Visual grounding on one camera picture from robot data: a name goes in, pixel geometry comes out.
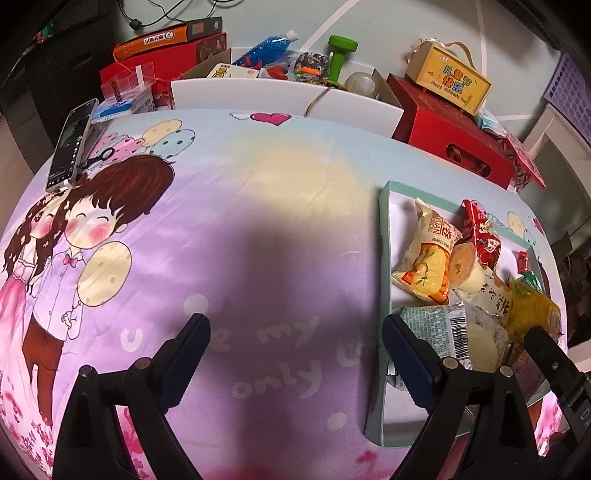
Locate dark cabinet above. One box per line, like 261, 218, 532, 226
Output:
0, 28, 121, 153

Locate blue bottle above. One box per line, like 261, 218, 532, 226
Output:
233, 30, 300, 68

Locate clear tape roll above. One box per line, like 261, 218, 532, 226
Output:
344, 71, 377, 95

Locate small yellow white box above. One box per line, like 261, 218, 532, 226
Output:
205, 64, 262, 79

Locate black cables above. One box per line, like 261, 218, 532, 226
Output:
117, 0, 222, 31

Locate green dumbbell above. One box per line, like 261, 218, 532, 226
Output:
327, 35, 360, 88

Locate orange box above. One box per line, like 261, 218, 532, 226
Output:
113, 17, 223, 61

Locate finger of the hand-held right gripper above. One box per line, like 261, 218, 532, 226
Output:
524, 325, 591, 402

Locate dark red box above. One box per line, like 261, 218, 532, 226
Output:
99, 32, 229, 88

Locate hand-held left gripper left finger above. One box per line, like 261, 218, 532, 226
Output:
53, 313, 212, 480

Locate white calligraphy pastry packet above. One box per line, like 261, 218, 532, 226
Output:
450, 242, 513, 319

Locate yellow carry box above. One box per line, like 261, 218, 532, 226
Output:
405, 39, 492, 116

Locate yellow orange bread packet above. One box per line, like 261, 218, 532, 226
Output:
392, 198, 462, 304

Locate printed cartoon bedsheet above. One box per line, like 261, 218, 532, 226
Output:
0, 108, 568, 480

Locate yellow snack packet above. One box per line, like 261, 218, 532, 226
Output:
505, 279, 563, 342

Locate shallow teal cardboard box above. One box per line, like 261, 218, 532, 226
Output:
362, 180, 561, 448

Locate black smartphone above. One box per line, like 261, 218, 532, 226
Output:
45, 98, 100, 192

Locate pale green pastry packet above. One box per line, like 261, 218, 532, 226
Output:
399, 305, 509, 372

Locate red gift box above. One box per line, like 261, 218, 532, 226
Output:
387, 74, 517, 189

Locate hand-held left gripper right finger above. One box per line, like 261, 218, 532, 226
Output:
381, 314, 541, 480

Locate light blue packet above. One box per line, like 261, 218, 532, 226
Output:
475, 111, 504, 134

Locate red patterned box lid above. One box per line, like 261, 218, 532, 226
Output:
501, 134, 548, 190

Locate clear acrylic box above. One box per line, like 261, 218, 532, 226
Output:
100, 62, 158, 100

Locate white cardboard box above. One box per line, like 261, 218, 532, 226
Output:
170, 46, 404, 139

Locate purple plastic basket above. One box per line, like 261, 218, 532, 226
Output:
542, 51, 591, 116

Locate blue white tissue pack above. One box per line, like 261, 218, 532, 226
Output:
90, 90, 155, 123

